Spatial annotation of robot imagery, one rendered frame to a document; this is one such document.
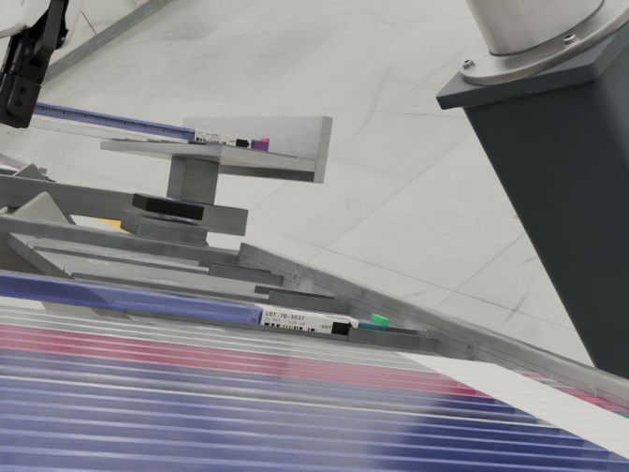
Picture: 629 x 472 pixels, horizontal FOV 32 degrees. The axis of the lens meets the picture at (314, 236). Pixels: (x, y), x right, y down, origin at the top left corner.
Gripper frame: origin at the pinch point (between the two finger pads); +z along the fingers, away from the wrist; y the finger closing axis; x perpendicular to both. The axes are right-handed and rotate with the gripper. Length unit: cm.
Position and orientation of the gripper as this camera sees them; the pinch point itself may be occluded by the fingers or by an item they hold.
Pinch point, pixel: (13, 101)
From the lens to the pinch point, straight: 98.9
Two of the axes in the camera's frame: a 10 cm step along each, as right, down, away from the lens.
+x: 8.2, 2.8, 5.0
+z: -2.8, 9.6, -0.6
